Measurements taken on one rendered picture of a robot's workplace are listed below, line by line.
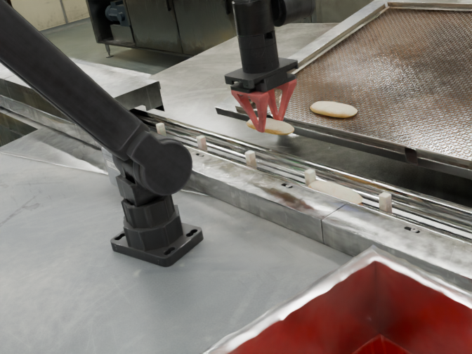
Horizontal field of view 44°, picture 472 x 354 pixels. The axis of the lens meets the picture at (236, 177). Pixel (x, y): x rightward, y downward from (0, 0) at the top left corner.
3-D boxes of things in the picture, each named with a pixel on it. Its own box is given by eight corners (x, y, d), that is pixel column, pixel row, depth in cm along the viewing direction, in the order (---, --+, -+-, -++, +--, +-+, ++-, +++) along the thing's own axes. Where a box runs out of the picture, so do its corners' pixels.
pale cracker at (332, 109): (305, 112, 107) (303, 106, 106) (318, 101, 109) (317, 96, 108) (349, 121, 100) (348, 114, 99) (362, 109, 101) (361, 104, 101)
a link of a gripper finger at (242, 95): (297, 124, 94) (290, 67, 90) (265, 141, 90) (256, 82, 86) (268, 117, 99) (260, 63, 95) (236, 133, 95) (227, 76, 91)
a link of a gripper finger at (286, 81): (303, 121, 95) (296, 65, 90) (271, 138, 91) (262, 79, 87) (274, 114, 100) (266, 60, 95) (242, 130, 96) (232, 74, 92)
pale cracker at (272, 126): (240, 126, 98) (239, 119, 97) (257, 118, 100) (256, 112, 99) (283, 138, 90) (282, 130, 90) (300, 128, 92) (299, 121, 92)
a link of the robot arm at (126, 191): (123, 204, 87) (139, 216, 83) (105, 141, 82) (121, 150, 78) (175, 181, 91) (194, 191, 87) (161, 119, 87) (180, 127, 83)
